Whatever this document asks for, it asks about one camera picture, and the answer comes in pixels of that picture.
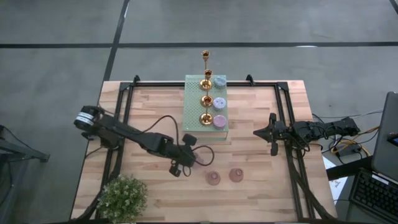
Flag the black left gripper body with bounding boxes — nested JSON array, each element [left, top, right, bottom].
[[160, 133, 198, 178]]

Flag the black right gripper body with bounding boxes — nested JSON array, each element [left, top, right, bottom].
[[269, 113, 294, 157]]

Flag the short gold candlestick holder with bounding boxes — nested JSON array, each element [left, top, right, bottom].
[[199, 96, 214, 126]]

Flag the purple patterned candle tin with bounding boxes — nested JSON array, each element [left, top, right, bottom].
[[213, 114, 228, 130]]

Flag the lavender floral candle tin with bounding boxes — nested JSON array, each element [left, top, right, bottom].
[[213, 96, 227, 112]]

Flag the blue-grey patterned candle tin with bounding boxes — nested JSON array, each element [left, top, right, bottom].
[[213, 75, 228, 90]]

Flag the tall gold candlestick holder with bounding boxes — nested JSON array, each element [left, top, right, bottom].
[[201, 50, 213, 91]]

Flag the medium gold candlestick holder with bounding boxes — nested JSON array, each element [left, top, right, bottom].
[[200, 68, 214, 108]]

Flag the green perforated box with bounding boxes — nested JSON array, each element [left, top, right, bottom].
[[182, 74, 230, 141]]

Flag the potted green white-flowered plant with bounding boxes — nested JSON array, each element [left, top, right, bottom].
[[96, 174, 149, 224]]

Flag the black desk bar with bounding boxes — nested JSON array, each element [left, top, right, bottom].
[[326, 155, 374, 181]]

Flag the white paper sheet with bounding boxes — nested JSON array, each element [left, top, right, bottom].
[[322, 155, 349, 203]]

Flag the black keyboard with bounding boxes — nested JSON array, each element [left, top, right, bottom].
[[348, 167, 398, 223]]

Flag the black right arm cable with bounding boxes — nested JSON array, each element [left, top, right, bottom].
[[289, 121, 343, 153]]

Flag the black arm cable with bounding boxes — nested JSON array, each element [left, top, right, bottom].
[[141, 114, 216, 177], [289, 121, 343, 153]]

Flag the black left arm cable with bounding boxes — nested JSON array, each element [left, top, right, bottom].
[[141, 114, 216, 177]]

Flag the yellow cable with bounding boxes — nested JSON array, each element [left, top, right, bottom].
[[331, 126, 382, 156]]

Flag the black metal table frame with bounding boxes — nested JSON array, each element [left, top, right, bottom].
[[74, 74, 338, 223]]

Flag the grey cable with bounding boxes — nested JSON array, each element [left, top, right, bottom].
[[312, 108, 384, 121]]

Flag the grey metal furniture frame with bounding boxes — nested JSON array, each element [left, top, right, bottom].
[[0, 124, 50, 224]]

